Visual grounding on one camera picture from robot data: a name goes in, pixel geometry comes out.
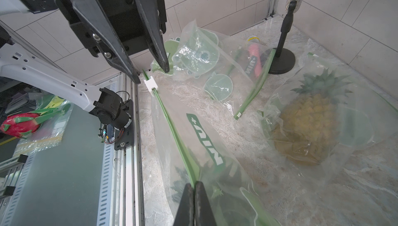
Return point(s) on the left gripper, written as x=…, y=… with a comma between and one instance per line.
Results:
x=120, y=28

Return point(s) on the red dragon fruit toy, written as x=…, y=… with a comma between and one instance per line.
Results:
x=24, y=124

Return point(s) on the pink toy microphone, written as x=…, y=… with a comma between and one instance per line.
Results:
x=254, y=66

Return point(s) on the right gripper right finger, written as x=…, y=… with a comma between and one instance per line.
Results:
x=203, y=215

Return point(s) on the zip-top bag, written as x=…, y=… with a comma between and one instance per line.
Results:
x=182, y=136
x=231, y=71
x=366, y=118
x=168, y=52

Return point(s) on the green pineapple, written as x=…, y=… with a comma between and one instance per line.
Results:
x=224, y=191
x=310, y=122

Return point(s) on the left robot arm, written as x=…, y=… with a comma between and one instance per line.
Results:
x=18, y=64

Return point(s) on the black microphone stand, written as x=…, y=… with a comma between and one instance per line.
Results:
x=284, y=59

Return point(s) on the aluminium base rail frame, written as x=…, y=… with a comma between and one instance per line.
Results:
x=121, y=201

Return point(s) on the left circuit board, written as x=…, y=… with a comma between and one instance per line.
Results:
x=107, y=133

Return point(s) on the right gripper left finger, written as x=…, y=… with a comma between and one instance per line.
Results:
x=186, y=210

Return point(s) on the clear bag under dragon fruit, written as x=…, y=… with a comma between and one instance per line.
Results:
x=50, y=133

